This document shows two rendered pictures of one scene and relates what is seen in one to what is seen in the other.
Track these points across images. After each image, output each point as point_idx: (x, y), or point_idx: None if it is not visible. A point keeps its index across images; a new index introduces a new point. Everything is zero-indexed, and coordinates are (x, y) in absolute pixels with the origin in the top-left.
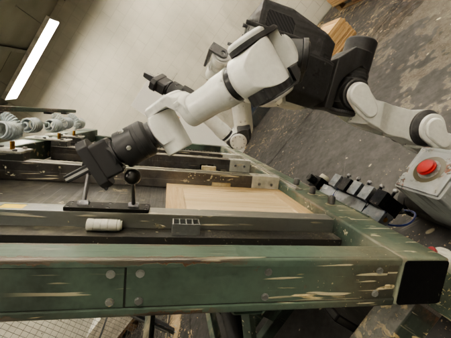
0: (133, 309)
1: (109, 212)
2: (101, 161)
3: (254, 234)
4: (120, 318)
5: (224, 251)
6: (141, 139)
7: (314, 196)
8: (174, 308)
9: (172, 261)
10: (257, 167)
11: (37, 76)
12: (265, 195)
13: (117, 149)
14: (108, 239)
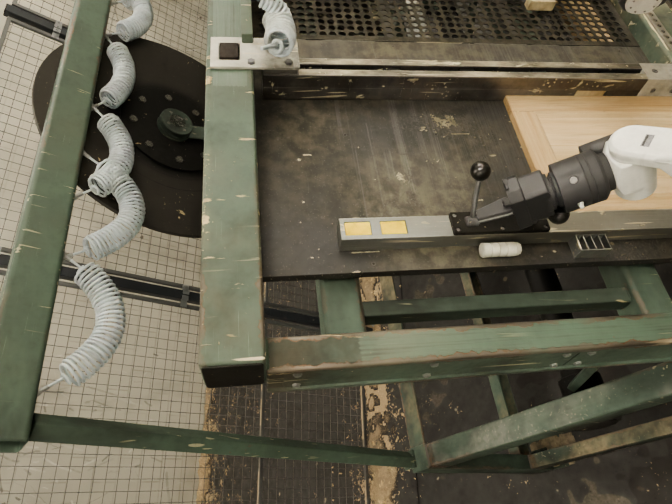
0: (570, 367)
1: (505, 234)
2: (534, 209)
3: (667, 248)
4: None
5: (670, 328)
6: (602, 195)
7: None
8: (604, 364)
9: (626, 347)
10: None
11: None
12: (663, 125)
13: (566, 206)
14: (507, 267)
